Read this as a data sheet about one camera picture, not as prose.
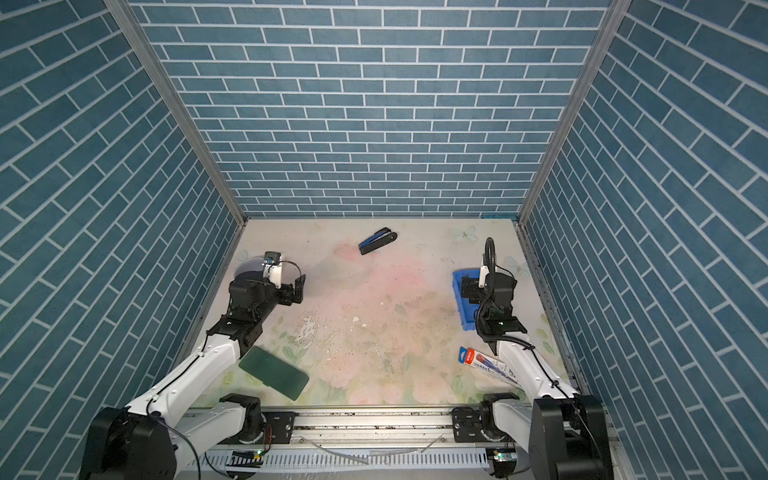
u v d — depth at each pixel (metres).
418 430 0.75
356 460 0.71
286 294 0.75
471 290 0.77
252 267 1.00
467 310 0.90
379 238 1.12
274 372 0.82
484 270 0.76
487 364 0.83
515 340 0.56
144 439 0.40
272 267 0.70
